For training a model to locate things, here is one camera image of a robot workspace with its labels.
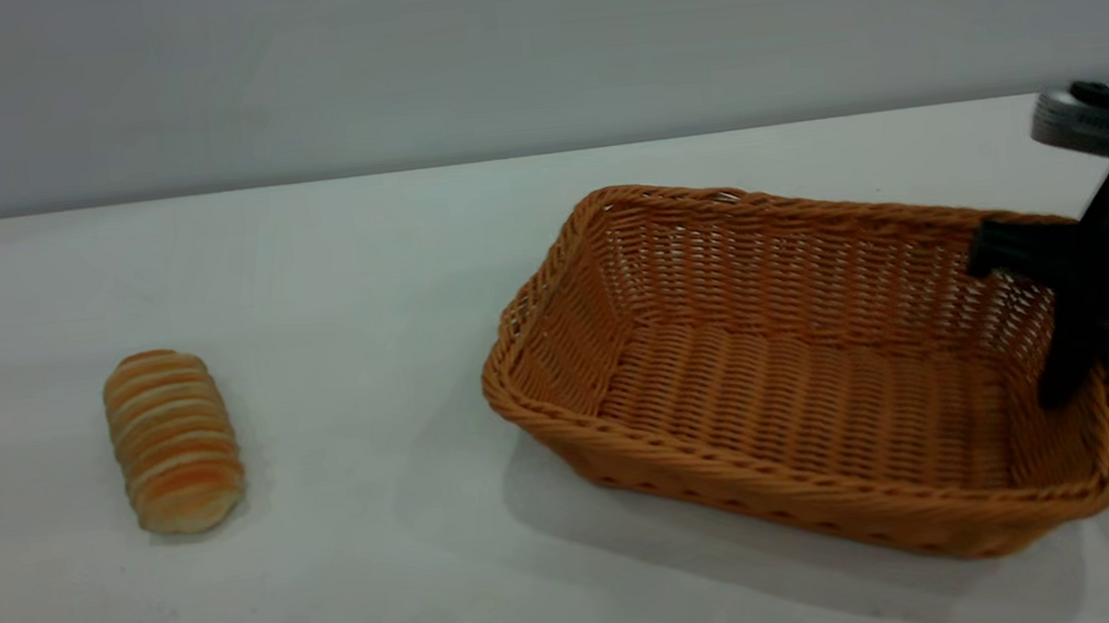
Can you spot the orange woven wicker basket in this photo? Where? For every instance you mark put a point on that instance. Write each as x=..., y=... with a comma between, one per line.
x=772, y=383

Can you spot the striped spiral bread roll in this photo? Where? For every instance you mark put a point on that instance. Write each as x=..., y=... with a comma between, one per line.
x=175, y=445

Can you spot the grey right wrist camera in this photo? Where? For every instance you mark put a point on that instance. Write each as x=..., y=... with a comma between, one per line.
x=1075, y=125

